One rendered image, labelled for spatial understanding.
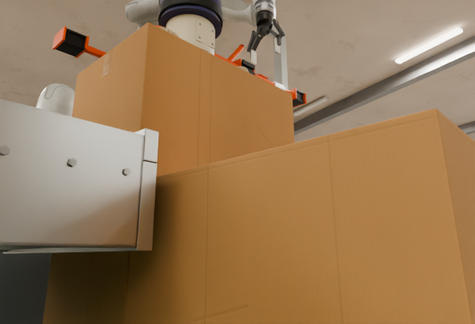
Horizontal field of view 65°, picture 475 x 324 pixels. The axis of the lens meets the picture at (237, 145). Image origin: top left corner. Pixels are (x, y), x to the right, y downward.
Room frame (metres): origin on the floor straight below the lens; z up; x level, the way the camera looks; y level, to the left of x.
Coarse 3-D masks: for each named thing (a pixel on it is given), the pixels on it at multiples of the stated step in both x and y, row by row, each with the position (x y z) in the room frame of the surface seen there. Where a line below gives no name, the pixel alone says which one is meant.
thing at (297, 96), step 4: (296, 92) 1.52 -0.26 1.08; (300, 92) 1.55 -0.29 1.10; (296, 96) 1.51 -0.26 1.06; (300, 96) 1.56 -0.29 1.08; (304, 96) 1.57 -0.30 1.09; (296, 100) 1.54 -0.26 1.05; (300, 100) 1.55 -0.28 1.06; (304, 100) 1.57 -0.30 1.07; (296, 104) 1.58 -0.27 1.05; (300, 104) 1.58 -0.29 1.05
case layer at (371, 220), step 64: (384, 128) 0.41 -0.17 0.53; (448, 128) 0.40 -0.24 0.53; (192, 192) 0.65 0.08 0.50; (256, 192) 0.55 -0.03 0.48; (320, 192) 0.48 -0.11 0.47; (384, 192) 0.42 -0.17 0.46; (448, 192) 0.38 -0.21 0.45; (64, 256) 1.00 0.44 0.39; (128, 256) 0.79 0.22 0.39; (192, 256) 0.65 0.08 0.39; (256, 256) 0.55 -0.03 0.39; (320, 256) 0.48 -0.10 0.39; (384, 256) 0.42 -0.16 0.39; (448, 256) 0.38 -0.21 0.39; (64, 320) 0.97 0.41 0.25; (128, 320) 0.77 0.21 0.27; (192, 320) 0.64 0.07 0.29; (256, 320) 0.55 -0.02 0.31; (320, 320) 0.48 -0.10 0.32; (384, 320) 0.43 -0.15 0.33; (448, 320) 0.39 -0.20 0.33
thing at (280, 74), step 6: (282, 42) 4.21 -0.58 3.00; (282, 48) 4.20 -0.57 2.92; (276, 54) 4.23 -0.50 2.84; (282, 54) 4.20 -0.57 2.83; (276, 60) 4.23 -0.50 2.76; (282, 60) 4.20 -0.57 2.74; (276, 66) 4.23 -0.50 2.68; (282, 66) 4.19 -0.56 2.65; (276, 72) 4.24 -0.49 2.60; (282, 72) 4.19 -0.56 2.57; (276, 78) 4.24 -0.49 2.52; (282, 78) 4.19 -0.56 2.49; (282, 84) 4.18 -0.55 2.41
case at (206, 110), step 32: (160, 32) 0.82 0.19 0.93; (96, 64) 0.98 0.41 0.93; (128, 64) 0.85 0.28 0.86; (160, 64) 0.82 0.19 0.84; (192, 64) 0.90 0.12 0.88; (224, 64) 0.98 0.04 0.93; (96, 96) 0.96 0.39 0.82; (128, 96) 0.84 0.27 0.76; (160, 96) 0.83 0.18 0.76; (192, 96) 0.90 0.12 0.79; (224, 96) 0.98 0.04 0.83; (256, 96) 1.08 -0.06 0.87; (288, 96) 1.21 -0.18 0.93; (128, 128) 0.83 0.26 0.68; (160, 128) 0.83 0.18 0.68; (192, 128) 0.90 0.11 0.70; (224, 128) 0.98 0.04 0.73; (256, 128) 1.08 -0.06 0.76; (288, 128) 1.20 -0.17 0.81; (160, 160) 0.84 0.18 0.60; (192, 160) 0.90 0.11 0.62
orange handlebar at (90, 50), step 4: (88, 48) 1.14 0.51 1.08; (92, 48) 1.15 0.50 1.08; (88, 52) 1.15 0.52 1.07; (92, 52) 1.15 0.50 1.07; (96, 52) 1.16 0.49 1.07; (100, 52) 1.17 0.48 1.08; (104, 52) 1.18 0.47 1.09; (96, 56) 1.18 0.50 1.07; (100, 56) 1.18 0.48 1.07; (216, 56) 1.19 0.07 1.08; (220, 56) 1.20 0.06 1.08; (228, 60) 1.23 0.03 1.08; (236, 64) 1.26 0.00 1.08; (260, 76) 1.36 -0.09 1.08; (264, 76) 1.38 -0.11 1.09; (264, 80) 1.38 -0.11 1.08; (268, 80) 1.40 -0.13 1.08; (272, 84) 1.42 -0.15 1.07; (288, 92) 1.50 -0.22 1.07; (292, 92) 1.52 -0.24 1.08
